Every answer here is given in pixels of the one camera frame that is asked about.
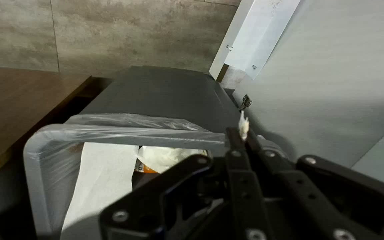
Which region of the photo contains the white open cabinet door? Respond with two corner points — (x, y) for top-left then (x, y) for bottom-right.
(209, 0), (301, 79)

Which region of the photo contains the grey trash bin with bag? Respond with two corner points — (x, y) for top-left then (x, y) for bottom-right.
(22, 66), (297, 240)

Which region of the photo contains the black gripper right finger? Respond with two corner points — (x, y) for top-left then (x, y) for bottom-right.
(246, 134), (384, 240)

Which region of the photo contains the small paper trash packet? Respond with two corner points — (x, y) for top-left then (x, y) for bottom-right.
(238, 111), (249, 140)

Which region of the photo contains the white paper in bin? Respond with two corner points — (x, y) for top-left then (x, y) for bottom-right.
(62, 143), (137, 230)

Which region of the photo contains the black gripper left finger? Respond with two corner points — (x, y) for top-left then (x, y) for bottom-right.
(98, 130), (272, 240)

